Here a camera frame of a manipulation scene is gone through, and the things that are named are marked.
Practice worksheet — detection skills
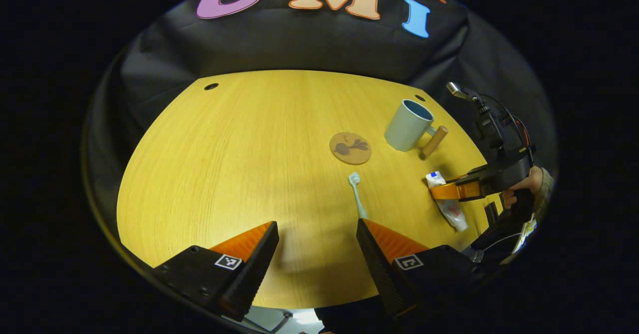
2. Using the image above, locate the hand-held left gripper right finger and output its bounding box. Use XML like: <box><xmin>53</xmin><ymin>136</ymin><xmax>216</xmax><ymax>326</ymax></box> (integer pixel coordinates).
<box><xmin>356</xmin><ymin>219</ymin><xmax>492</xmax><ymax>321</ymax></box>

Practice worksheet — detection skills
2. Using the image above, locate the white toothpaste tube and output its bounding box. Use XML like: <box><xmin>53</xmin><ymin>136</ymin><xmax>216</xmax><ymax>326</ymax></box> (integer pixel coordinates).
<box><xmin>425</xmin><ymin>171</ymin><xmax>470</xmax><ymax>233</ymax></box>

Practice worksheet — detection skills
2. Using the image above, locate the pale green cup wooden handle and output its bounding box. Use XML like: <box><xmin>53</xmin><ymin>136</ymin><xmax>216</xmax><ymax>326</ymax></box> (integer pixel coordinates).
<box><xmin>384</xmin><ymin>99</ymin><xmax>449</xmax><ymax>158</ymax></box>

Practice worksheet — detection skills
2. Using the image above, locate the round brown coaster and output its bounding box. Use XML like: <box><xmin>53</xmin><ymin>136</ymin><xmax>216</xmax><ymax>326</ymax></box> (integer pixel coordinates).
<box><xmin>329</xmin><ymin>132</ymin><xmax>372</xmax><ymax>165</ymax></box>

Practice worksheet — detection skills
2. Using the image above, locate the black backdrop cloth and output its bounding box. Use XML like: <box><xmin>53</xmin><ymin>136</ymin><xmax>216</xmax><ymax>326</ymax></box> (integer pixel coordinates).
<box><xmin>82</xmin><ymin>0</ymin><xmax>557</xmax><ymax>235</ymax></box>

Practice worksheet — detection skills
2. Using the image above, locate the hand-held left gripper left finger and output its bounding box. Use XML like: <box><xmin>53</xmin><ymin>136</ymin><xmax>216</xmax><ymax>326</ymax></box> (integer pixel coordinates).
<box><xmin>152</xmin><ymin>221</ymin><xmax>280</xmax><ymax>323</ymax></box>

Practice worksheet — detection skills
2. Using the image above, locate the pale green toothbrush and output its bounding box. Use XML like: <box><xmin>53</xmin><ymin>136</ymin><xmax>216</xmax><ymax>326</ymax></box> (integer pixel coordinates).
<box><xmin>348</xmin><ymin>172</ymin><xmax>368</xmax><ymax>220</ymax></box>

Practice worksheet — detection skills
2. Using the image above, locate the wooden desktop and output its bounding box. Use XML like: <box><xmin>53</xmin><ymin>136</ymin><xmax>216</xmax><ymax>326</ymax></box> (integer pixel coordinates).
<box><xmin>116</xmin><ymin>69</ymin><xmax>502</xmax><ymax>310</ymax></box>

